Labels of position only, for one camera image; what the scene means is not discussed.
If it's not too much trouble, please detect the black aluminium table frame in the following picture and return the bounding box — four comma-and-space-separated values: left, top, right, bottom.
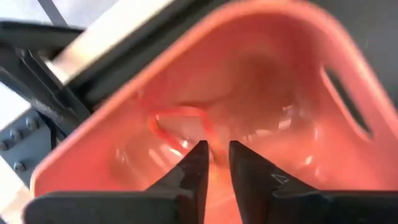
0, 0, 224, 187

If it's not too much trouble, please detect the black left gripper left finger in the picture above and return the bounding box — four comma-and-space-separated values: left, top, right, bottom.
23, 140, 210, 224

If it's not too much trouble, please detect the orange plastic basket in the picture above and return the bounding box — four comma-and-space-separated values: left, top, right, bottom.
30, 0, 398, 224

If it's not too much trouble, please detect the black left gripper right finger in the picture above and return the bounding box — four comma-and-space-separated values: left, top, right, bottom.
229, 140, 398, 224

